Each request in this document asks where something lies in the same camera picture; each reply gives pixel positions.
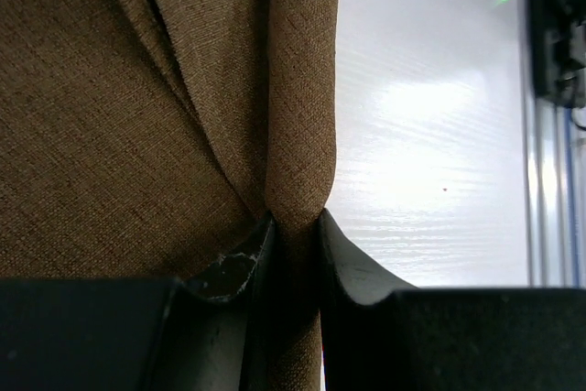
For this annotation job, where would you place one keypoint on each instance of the aluminium front rail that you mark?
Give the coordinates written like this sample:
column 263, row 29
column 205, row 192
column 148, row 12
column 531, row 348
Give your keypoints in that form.
column 554, row 143

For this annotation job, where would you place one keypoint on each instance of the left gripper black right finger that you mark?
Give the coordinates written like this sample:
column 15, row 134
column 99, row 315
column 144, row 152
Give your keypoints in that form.
column 381, row 333

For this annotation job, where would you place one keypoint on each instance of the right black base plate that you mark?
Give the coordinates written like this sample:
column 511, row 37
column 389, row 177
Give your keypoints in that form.
column 556, row 40

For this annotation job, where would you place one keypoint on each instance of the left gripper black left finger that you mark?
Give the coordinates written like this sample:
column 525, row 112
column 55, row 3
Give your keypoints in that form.
column 205, row 333

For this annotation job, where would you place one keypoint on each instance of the brown cloth napkin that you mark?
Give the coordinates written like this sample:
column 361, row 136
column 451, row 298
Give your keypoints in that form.
column 147, row 137

